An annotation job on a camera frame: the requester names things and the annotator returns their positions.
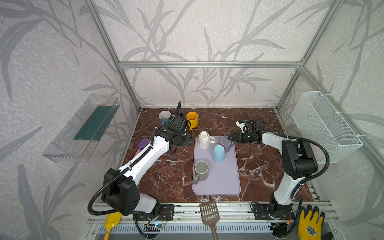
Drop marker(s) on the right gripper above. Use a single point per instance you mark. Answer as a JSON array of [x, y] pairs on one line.
[[238, 136]]

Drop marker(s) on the purple mug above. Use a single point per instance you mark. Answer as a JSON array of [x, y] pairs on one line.
[[226, 143]]

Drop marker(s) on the yellow mug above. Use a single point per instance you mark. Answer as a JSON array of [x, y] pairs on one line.
[[193, 119]]

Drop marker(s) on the teal patterned mug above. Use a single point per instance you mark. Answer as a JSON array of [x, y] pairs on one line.
[[165, 117]]

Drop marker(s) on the grey mug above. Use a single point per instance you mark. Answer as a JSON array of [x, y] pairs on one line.
[[201, 170]]

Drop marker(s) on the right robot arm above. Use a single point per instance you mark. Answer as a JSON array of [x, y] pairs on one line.
[[299, 162]]

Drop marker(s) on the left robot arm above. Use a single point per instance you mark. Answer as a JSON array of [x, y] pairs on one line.
[[119, 193]]

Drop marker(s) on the light blue mug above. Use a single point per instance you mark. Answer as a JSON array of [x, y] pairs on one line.
[[218, 154]]

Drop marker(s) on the white faceted mug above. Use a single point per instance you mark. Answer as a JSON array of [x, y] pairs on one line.
[[205, 140]]

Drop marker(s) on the lavender tray mat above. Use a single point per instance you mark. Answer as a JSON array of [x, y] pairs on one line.
[[223, 179]]

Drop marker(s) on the brown slotted spatula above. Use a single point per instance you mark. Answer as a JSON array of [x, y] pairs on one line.
[[210, 216]]

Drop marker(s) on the clear plastic shelf bin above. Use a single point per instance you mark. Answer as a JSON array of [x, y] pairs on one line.
[[80, 137]]

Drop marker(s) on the yellow work glove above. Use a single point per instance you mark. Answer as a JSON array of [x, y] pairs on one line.
[[310, 223]]

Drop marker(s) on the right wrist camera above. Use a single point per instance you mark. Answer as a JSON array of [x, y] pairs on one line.
[[243, 125]]

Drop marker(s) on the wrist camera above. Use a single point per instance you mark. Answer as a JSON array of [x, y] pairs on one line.
[[179, 124], [243, 125]]

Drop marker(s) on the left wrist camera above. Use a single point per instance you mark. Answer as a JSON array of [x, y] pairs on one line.
[[179, 124]]

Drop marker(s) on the purple spatula pink handle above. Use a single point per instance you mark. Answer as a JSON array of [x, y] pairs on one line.
[[142, 144]]

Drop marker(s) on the white wire basket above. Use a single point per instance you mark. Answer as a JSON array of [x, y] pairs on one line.
[[319, 121]]

